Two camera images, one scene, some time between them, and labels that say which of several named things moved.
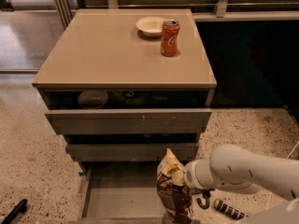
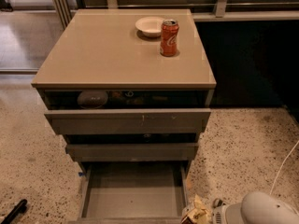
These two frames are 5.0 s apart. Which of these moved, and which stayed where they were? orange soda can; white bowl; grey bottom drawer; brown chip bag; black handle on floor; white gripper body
Moved: brown chip bag; white gripper body
Stayed: white bowl; grey bottom drawer; orange soda can; black handle on floor
